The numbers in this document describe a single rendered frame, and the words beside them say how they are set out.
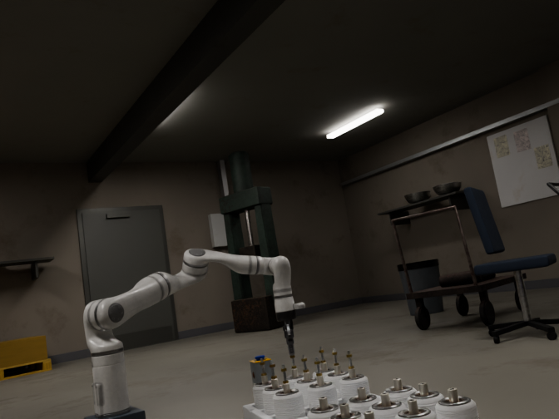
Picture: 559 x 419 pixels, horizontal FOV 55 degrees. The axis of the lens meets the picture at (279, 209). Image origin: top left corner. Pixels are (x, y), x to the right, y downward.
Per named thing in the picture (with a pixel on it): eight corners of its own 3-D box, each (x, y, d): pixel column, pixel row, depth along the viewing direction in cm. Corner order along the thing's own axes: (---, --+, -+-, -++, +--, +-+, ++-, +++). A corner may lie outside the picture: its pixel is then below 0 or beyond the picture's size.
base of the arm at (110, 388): (101, 420, 148) (95, 357, 150) (93, 416, 155) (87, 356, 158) (134, 411, 153) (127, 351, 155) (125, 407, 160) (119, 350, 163)
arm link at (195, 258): (254, 247, 201) (250, 267, 204) (182, 244, 193) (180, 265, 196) (259, 259, 193) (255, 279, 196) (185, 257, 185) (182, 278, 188)
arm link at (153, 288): (164, 271, 173) (144, 275, 178) (99, 303, 150) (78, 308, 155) (173, 298, 174) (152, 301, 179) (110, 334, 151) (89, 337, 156)
